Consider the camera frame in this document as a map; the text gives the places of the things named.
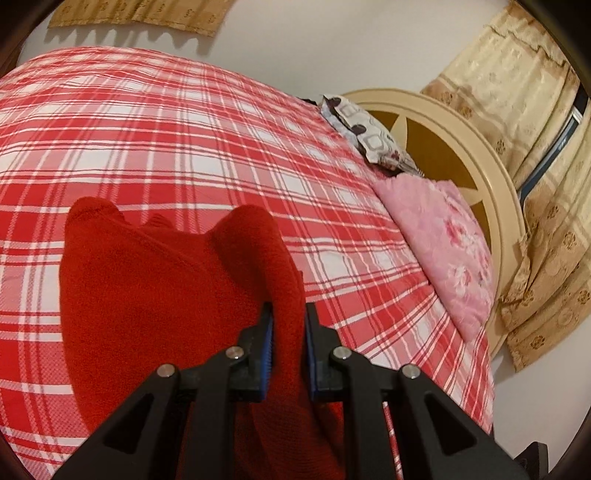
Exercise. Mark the cream wooden headboard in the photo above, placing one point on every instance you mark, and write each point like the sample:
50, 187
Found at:
480, 152

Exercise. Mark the red plaid bed sheet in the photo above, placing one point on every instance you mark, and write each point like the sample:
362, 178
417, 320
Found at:
147, 134

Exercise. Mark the long beige patterned curtain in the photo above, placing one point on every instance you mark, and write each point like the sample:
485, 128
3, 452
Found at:
545, 240

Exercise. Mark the brown white patterned pillow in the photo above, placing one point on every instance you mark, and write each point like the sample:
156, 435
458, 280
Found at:
369, 131

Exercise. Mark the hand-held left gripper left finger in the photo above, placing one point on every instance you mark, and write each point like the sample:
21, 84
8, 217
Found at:
267, 344

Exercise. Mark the short beige patterned curtain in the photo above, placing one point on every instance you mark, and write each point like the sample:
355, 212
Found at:
138, 16

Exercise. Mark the red embroidered knit sweater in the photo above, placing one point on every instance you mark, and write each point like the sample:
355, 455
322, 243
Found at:
161, 281

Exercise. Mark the black object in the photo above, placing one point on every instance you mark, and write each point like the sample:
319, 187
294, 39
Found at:
533, 468

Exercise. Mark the pink floral pillow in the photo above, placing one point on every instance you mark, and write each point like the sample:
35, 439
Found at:
443, 244

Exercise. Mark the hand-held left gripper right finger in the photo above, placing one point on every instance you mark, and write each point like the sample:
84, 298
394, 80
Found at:
311, 355

